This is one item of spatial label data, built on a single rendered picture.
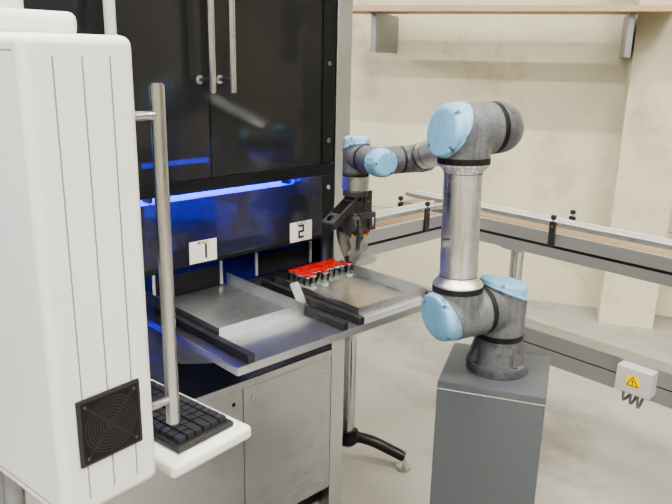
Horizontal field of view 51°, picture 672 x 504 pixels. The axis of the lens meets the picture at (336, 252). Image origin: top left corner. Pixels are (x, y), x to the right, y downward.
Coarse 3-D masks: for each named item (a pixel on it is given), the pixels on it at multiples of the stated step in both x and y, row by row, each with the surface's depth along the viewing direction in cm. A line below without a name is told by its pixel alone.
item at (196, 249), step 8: (208, 240) 186; (216, 240) 188; (192, 248) 183; (200, 248) 185; (208, 248) 187; (216, 248) 189; (192, 256) 184; (200, 256) 186; (208, 256) 187; (216, 256) 189
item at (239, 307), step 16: (208, 288) 199; (224, 288) 199; (240, 288) 199; (256, 288) 193; (176, 304) 186; (192, 304) 186; (208, 304) 187; (224, 304) 187; (240, 304) 187; (256, 304) 187; (272, 304) 188; (288, 304) 184; (304, 304) 179; (192, 320) 170; (208, 320) 176; (224, 320) 176; (240, 320) 176; (256, 320) 169; (272, 320) 173; (288, 320) 177; (224, 336) 164
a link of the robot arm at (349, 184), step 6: (342, 180) 197; (348, 180) 195; (354, 180) 194; (360, 180) 194; (366, 180) 196; (342, 186) 198; (348, 186) 195; (354, 186) 195; (360, 186) 195; (366, 186) 196; (354, 192) 196; (360, 192) 196
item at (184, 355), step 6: (180, 348) 185; (186, 348) 182; (180, 354) 185; (186, 354) 183; (192, 354) 180; (198, 354) 178; (180, 360) 186; (186, 360) 183; (192, 360) 181; (198, 360) 179; (204, 360) 177
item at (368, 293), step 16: (368, 272) 209; (304, 288) 191; (320, 288) 201; (336, 288) 201; (352, 288) 202; (368, 288) 202; (384, 288) 202; (400, 288) 200; (416, 288) 196; (336, 304) 183; (352, 304) 189; (368, 304) 179; (384, 304) 183; (400, 304) 188
